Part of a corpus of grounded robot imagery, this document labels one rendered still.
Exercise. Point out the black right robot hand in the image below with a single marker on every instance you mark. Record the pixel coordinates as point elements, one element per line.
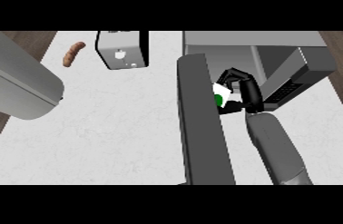
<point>249,93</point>

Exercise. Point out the white green milk carton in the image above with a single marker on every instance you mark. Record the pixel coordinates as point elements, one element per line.
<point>220,96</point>

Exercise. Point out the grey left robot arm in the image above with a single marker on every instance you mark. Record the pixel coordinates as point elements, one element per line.
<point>23,85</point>

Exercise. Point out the grey microwave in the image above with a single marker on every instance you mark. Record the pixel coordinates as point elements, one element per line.
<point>272,64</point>

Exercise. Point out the dark grey microwave door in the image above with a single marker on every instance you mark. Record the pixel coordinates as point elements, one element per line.
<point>201,121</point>

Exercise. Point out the silver toaster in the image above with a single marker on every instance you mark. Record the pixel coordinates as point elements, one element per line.
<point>122,50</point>

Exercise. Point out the brown sausage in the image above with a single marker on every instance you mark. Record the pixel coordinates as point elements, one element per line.
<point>72,53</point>

